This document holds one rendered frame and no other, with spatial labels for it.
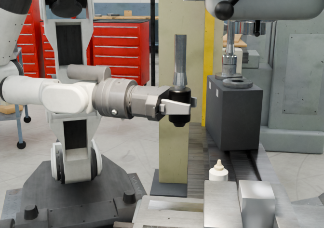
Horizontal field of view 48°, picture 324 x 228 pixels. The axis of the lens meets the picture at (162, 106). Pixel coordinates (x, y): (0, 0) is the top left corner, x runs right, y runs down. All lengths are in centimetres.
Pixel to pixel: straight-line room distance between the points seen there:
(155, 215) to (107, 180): 101
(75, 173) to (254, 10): 108
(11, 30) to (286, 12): 61
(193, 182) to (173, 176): 180
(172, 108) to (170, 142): 188
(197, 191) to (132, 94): 29
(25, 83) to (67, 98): 14
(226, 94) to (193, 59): 141
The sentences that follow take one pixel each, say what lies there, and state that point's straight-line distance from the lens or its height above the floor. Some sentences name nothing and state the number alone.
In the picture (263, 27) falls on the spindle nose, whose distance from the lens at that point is 70.
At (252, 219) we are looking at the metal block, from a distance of 64.
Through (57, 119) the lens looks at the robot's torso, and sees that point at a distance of 135.
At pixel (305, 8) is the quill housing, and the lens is 64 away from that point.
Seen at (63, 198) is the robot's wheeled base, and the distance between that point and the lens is 158.
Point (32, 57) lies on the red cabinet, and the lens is 586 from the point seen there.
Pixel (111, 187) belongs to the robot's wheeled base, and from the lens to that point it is 162.
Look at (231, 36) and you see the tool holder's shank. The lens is 119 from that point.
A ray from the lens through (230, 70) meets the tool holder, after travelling 120.
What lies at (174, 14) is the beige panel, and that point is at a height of 124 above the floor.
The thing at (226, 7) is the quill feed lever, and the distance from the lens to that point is 57.
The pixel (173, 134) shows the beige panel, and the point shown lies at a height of 41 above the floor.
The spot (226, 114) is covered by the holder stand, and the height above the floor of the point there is 102.
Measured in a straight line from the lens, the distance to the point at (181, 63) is 75.
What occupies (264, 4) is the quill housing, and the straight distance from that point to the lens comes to 62.
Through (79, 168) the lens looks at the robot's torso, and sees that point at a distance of 151.
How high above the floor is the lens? 135
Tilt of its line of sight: 17 degrees down
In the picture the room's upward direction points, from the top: straight up
